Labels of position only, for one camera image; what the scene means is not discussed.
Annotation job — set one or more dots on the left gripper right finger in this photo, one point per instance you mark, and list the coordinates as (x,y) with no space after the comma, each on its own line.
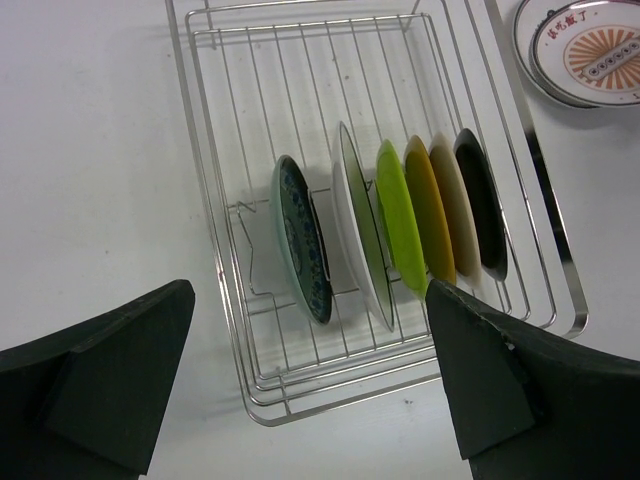
(528,404)

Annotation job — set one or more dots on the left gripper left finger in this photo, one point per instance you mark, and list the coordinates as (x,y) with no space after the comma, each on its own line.
(88,401)

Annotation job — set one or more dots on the beige cream plate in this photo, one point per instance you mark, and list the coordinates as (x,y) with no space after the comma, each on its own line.
(458,211)

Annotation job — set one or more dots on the mustard yellow plate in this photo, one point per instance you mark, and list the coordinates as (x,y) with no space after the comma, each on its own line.
(429,211)

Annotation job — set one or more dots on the black patterned plate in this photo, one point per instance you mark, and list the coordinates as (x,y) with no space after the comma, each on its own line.
(480,186)

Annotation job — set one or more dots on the lime green plate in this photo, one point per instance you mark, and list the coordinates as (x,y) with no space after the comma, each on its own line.
(398,220)

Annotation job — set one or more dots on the white plate green rim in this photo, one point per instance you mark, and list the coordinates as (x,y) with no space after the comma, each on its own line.
(357,230)

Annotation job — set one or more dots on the teal blue patterned plate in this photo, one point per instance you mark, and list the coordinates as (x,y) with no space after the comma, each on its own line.
(300,241)

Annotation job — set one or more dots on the white plate orange sunburst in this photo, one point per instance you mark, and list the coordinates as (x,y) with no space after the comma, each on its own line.
(589,51)

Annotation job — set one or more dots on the white plate red characters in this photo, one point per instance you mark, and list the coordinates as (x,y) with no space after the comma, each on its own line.
(528,17)

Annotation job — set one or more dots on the silver wire dish rack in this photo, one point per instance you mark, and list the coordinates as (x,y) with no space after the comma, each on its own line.
(262,79)

